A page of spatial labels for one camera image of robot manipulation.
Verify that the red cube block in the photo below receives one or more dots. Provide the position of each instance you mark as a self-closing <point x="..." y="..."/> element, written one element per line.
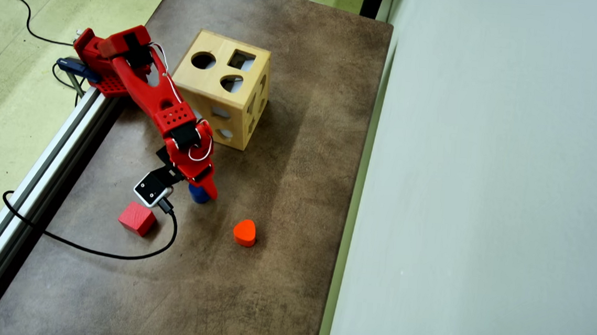
<point x="137" y="218"/>

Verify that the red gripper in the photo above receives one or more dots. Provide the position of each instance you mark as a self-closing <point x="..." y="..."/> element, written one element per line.
<point x="205" y="178"/>

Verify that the blue cylinder block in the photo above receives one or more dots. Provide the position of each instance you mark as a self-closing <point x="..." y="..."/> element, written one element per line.
<point x="198" y="194"/>

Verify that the blue clamp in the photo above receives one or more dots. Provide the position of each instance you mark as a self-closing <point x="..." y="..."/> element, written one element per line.
<point x="77" y="68"/>

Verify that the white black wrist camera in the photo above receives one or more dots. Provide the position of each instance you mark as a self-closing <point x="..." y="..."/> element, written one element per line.
<point x="151" y="190"/>

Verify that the orange heart block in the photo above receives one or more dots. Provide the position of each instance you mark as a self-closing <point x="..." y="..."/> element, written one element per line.
<point x="244" y="232"/>

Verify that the aluminium profile rail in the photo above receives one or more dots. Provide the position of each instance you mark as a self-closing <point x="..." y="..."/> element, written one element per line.
<point x="28" y="196"/>

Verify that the red robot arm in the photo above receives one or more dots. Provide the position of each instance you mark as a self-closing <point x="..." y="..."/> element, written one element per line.
<point x="146" y="86"/>

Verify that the wooden shape sorter box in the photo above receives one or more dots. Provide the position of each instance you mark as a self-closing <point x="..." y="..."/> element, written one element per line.
<point x="214" y="93"/>

